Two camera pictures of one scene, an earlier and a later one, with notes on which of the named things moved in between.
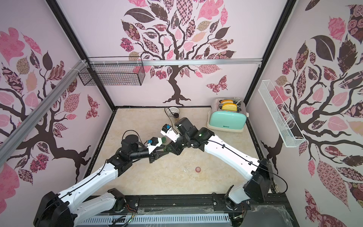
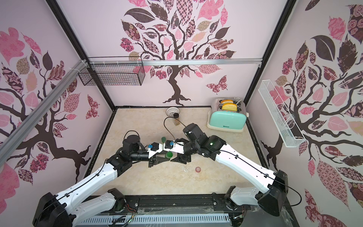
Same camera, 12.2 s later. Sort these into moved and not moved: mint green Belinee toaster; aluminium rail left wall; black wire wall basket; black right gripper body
Moved: black right gripper body
Not moved: aluminium rail left wall; mint green Belinee toaster; black wire wall basket
